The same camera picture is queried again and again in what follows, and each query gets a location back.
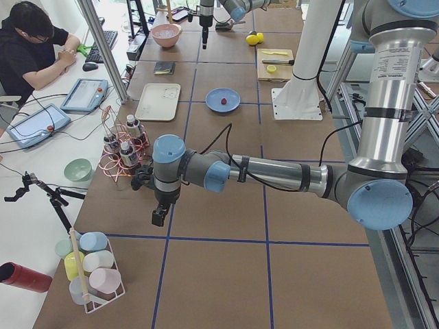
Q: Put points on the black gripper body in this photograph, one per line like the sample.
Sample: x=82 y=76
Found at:
x=206 y=19
x=164 y=199

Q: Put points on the blue plastic plate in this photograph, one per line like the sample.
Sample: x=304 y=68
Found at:
x=214 y=97

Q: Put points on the metal scoop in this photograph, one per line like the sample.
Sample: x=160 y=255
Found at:
x=227 y=26

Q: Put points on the bottle white cap lower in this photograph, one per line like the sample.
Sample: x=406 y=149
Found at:
x=128 y=154

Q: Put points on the bottle white cap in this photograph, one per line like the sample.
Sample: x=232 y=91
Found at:
x=128 y=154
x=133 y=126
x=111 y=143

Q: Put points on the pink bowl of ice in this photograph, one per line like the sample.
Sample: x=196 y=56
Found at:
x=166 y=35

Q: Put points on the bottle white cap left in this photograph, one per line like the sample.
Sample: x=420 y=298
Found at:
x=111 y=143

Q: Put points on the yellow lemon front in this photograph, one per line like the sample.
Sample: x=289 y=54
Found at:
x=252 y=40

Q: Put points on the yellow lemon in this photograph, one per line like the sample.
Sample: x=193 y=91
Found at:
x=260 y=37
x=252 y=40

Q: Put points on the grey yellow folded cloth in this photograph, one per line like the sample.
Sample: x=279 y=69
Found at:
x=164 y=68

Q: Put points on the yellow lemon back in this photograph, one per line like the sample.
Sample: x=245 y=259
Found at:
x=260 y=37

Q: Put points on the bottle white cap right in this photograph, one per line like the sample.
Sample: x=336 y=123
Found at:
x=133 y=126

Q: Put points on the yellow plastic knife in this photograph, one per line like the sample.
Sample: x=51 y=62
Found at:
x=279 y=53

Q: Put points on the green bowl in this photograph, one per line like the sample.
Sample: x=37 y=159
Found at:
x=78 y=170

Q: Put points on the wooden cutting board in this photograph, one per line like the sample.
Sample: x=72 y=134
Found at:
x=282 y=74

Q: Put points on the blue plastic cup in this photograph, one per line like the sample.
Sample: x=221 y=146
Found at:
x=93 y=241

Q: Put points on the cream bear tray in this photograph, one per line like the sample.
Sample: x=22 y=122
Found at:
x=158 y=102

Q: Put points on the white plastic cup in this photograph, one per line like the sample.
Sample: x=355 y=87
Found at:
x=99 y=259

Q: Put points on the steel cylinder black cap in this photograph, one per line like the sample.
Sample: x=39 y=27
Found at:
x=279 y=62

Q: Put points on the pale green plastic cup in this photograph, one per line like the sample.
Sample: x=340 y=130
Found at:
x=63 y=248

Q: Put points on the blue teach pendant far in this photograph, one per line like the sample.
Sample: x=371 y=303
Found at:
x=85 y=95

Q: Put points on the blue teach pendant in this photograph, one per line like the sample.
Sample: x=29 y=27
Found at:
x=85 y=95
x=38 y=126

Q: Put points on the yellow plastic cup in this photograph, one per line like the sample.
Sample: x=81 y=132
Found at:
x=70 y=266

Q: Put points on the black computer mouse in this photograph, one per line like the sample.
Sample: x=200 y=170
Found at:
x=90 y=66

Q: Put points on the blue teach pendant near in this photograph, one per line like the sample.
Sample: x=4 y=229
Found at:
x=38 y=126

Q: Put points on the red cylinder bottle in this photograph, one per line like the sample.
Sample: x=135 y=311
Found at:
x=25 y=278

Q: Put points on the seated person black shirt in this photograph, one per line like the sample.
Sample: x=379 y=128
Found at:
x=34 y=52

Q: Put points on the copper wire bottle rack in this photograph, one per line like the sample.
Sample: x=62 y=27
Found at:
x=111 y=164

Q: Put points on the white wire cup rack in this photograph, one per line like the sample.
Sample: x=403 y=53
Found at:
x=80 y=290

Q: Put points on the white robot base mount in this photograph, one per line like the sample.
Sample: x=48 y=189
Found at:
x=299 y=98

